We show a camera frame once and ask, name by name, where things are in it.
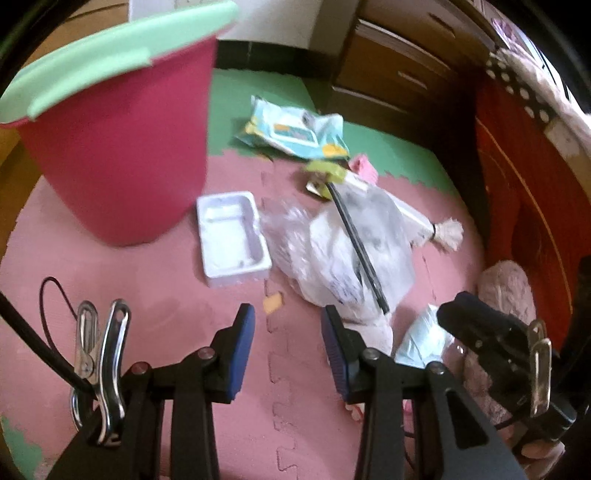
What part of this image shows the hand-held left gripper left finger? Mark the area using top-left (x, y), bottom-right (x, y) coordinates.
top-left (46, 304), bottom-right (257, 480)

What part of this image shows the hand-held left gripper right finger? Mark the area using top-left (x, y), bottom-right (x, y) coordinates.
top-left (321, 305), bottom-right (527, 480)

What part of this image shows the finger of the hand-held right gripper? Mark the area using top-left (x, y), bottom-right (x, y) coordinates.
top-left (436, 291), bottom-right (509, 352)

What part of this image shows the clear plastic bag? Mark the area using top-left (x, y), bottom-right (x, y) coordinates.
top-left (261, 187), bottom-right (416, 319)

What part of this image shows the light blue wet wipes pack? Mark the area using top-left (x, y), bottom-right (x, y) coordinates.
top-left (235, 95), bottom-right (351, 160)

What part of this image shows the red bucket with green rim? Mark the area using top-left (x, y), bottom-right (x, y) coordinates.
top-left (0, 0), bottom-right (241, 247)

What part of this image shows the person's right hand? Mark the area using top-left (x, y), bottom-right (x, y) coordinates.
top-left (519, 440), bottom-right (566, 480)

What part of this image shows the metal spring clip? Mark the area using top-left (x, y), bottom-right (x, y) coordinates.
top-left (69, 299), bottom-right (131, 446)
top-left (527, 320), bottom-right (553, 418)

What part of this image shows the pink fluffy cloth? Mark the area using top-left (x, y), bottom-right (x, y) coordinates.
top-left (462, 261), bottom-right (539, 430)

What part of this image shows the pink foam mat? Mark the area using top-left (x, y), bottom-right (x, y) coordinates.
top-left (0, 148), bottom-right (490, 480)

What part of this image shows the black plastic strip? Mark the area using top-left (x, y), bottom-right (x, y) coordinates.
top-left (325, 180), bottom-right (391, 315)

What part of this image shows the red bed cover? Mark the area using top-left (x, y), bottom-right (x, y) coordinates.
top-left (475, 78), bottom-right (583, 333)

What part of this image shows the pink paper packet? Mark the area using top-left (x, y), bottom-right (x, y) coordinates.
top-left (347, 156), bottom-right (380, 185)

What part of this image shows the white and green carton box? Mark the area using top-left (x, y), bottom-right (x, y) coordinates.
top-left (302, 159), bottom-right (437, 236)

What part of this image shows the green foam mat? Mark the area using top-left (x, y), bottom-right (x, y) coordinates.
top-left (0, 413), bottom-right (49, 480)
top-left (203, 69), bottom-right (462, 199)

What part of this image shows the black polka dot cloth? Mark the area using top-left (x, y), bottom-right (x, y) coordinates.
top-left (485, 51), bottom-right (561, 125)

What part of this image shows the dark wooden drawer cabinet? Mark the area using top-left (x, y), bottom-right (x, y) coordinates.
top-left (309, 0), bottom-right (504, 185)

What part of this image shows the thin black cord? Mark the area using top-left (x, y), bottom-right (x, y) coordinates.
top-left (39, 276), bottom-right (78, 370)

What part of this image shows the black cable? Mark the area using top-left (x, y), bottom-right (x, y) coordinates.
top-left (0, 291), bottom-right (93, 393)

